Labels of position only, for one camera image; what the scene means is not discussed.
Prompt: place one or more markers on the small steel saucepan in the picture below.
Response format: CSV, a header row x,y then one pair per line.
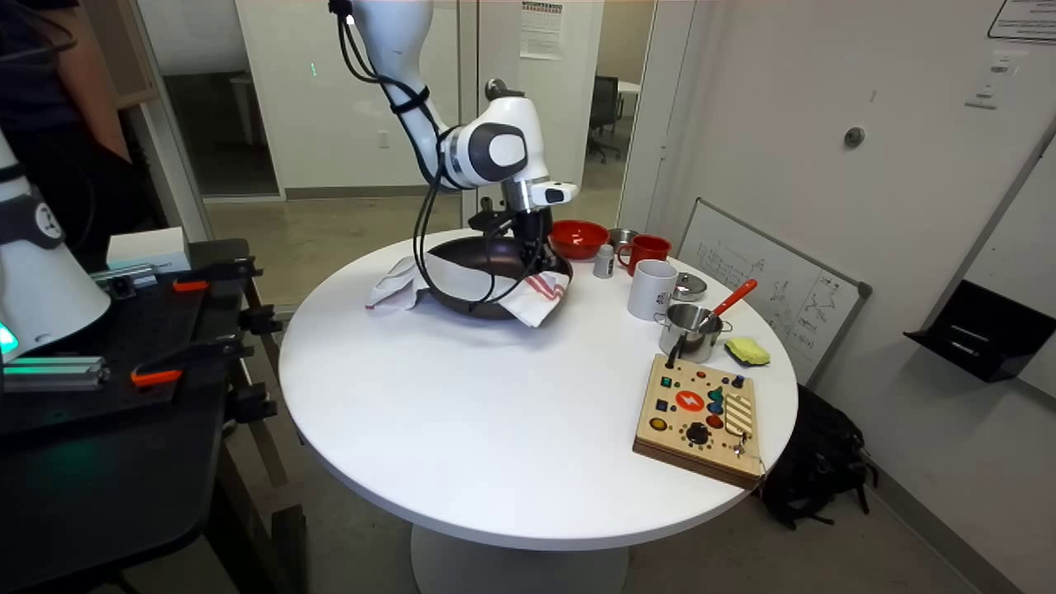
x,y
690,327

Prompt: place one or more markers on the yellow green sponge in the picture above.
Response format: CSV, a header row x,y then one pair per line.
x,y
746,351

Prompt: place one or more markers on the white door with window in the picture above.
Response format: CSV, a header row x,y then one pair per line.
x,y
581,110

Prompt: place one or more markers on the black frying pan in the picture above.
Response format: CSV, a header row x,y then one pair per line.
x,y
474,265

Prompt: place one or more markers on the white towel red stripes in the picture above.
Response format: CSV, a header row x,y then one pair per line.
x,y
540,299

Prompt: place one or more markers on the seated person blue jeans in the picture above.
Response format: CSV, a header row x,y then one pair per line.
x,y
53,110

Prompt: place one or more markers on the round grey wall knob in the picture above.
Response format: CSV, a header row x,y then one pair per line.
x,y
853,135

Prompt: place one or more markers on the small steel cup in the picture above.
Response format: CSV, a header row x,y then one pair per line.
x,y
690,283

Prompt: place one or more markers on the small grey shaker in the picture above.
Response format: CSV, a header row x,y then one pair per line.
x,y
600,265

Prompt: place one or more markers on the black clamp orange tip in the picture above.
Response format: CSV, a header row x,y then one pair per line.
x,y
152,378
189,289

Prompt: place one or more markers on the white wall switch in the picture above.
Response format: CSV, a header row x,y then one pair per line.
x,y
986,83

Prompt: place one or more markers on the white door notice paper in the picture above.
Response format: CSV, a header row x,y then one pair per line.
x,y
541,29

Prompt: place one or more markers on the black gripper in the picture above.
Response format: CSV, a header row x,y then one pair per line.
x,y
530,224

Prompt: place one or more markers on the wooden board colourful pieces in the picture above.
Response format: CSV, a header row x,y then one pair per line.
x,y
698,424

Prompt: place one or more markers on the black wall tray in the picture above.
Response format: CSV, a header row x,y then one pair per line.
x,y
977,330

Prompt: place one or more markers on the framed wall sign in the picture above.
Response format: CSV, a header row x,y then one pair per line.
x,y
1023,19

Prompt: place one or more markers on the wooden cabinet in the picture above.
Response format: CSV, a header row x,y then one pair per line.
x,y
126,49

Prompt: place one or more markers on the white box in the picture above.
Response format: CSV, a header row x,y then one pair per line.
x,y
148,250

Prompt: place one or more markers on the black backpack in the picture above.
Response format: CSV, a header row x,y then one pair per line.
x,y
811,462

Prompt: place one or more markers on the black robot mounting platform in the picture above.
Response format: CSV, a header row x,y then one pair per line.
x,y
101,483

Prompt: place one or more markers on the white mug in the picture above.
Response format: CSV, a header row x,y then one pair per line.
x,y
646,290

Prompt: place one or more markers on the red mug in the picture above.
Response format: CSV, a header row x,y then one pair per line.
x,y
646,250

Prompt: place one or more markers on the red bowl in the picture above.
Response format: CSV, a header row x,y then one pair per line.
x,y
581,238

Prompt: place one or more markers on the leaning framed whiteboard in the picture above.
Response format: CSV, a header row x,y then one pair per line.
x,y
771,283

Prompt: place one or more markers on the aluminium rail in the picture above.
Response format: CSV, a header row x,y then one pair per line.
x,y
53,373

